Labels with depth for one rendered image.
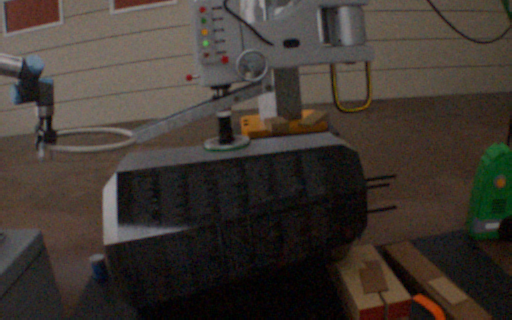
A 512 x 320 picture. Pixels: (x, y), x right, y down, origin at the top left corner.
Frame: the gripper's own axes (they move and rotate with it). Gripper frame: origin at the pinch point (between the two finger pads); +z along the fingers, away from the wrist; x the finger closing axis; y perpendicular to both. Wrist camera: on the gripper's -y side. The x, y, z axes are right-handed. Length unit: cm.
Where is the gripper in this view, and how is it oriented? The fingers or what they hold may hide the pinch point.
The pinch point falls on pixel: (46, 158)
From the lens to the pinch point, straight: 226.2
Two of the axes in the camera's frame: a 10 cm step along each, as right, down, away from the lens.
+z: -0.2, 9.7, 2.3
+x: 7.0, -1.5, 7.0
